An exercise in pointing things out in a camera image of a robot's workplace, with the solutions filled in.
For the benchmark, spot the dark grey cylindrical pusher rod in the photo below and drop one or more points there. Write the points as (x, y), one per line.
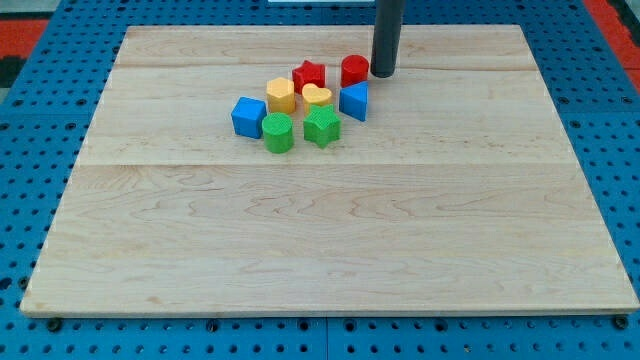
(387, 30)

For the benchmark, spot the blue triangle block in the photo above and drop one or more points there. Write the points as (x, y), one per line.
(353, 100)

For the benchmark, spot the red star block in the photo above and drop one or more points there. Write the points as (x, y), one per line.
(308, 72)

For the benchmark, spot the green star block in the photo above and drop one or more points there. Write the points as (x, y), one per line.
(322, 125)

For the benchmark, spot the red cylinder block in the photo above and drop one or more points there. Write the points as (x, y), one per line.
(354, 69)

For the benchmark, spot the yellow heart block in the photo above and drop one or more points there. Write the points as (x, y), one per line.
(314, 95)

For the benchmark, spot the yellow hexagon block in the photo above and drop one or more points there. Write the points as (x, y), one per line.
(281, 95)

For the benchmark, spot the green cylinder block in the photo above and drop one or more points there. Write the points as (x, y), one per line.
(278, 132)

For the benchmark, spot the blue cube block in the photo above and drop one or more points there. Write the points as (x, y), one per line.
(247, 116)

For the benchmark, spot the light wooden board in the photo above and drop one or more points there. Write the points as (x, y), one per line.
(459, 195)

